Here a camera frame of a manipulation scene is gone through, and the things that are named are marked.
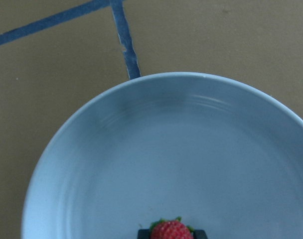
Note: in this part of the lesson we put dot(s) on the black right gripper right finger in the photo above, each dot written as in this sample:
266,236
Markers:
199,234

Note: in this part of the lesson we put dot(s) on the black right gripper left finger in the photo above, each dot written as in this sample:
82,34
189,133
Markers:
144,234

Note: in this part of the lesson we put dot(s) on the red strawberry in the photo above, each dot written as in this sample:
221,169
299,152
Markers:
170,229

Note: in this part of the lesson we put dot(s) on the light blue plate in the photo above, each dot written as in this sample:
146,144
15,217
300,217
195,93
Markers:
224,156

